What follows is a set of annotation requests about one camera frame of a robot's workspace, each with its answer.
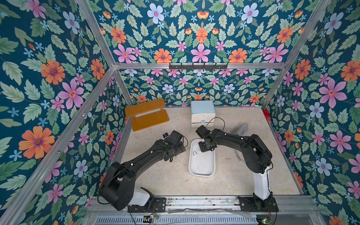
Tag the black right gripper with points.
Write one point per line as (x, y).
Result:
(205, 146)

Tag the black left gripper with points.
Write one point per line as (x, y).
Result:
(179, 149)

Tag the white plastic storage tray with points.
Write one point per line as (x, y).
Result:
(203, 164)

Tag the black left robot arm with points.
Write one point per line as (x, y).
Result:
(118, 185)

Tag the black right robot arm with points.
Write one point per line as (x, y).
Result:
(257, 156)

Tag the grey-blue drawer cabinet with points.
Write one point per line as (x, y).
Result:
(202, 113)

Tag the orange wooden shelf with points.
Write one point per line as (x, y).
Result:
(147, 114)

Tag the red strawberry toy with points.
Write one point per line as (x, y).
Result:
(266, 113)

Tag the black hook rail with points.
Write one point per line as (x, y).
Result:
(193, 66)

